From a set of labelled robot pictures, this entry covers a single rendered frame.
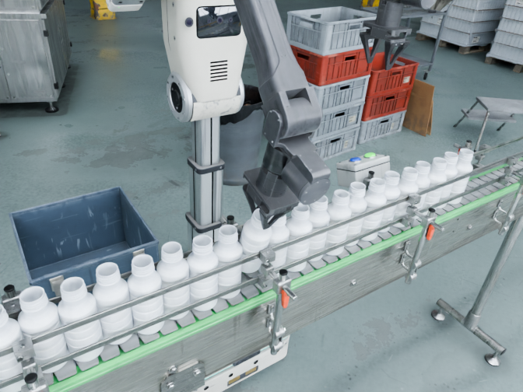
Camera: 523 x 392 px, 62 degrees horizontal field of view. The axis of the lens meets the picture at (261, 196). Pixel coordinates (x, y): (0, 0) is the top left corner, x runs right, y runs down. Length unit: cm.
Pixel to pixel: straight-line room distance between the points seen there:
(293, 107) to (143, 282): 40
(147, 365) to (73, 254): 68
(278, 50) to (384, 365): 174
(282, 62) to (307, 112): 8
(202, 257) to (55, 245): 73
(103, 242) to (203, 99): 57
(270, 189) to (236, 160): 233
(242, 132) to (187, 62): 169
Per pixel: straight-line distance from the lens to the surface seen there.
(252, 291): 97
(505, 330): 262
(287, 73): 69
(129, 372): 92
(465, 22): 803
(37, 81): 448
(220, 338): 98
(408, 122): 457
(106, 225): 149
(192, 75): 135
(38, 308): 79
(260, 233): 86
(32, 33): 436
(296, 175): 68
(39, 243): 147
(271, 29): 71
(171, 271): 83
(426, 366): 228
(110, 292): 81
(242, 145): 303
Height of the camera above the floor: 169
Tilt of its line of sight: 33 degrees down
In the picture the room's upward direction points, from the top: 4 degrees clockwise
